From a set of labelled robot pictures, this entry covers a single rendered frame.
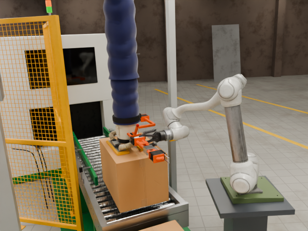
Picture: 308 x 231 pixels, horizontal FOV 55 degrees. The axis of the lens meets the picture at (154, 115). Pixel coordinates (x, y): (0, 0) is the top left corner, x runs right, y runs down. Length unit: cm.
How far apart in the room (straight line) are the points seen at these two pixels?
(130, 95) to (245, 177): 101
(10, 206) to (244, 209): 189
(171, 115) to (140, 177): 54
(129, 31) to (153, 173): 106
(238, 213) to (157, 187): 63
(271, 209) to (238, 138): 55
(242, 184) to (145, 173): 71
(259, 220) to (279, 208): 21
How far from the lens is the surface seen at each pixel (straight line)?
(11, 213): 289
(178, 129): 226
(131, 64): 221
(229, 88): 186
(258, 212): 217
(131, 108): 227
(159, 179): 231
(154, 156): 183
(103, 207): 265
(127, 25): 221
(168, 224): 234
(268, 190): 238
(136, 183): 225
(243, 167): 200
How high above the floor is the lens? 190
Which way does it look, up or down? 15 degrees down
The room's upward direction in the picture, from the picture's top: 2 degrees counter-clockwise
